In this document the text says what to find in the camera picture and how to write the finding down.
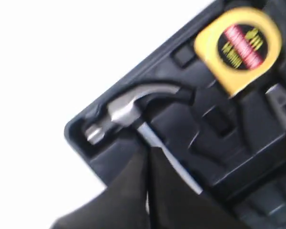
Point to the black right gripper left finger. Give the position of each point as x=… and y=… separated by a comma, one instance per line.
x=122, y=205

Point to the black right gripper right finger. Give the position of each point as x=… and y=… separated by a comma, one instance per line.
x=173, y=205

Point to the claw hammer black handle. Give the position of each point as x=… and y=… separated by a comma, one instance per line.
x=122, y=111

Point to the black plastic tool case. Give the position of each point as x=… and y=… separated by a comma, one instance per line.
x=234, y=147

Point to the yellow tape measure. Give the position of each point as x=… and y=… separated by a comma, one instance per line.
x=239, y=46

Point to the orange handled pliers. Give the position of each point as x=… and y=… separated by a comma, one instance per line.
x=276, y=96

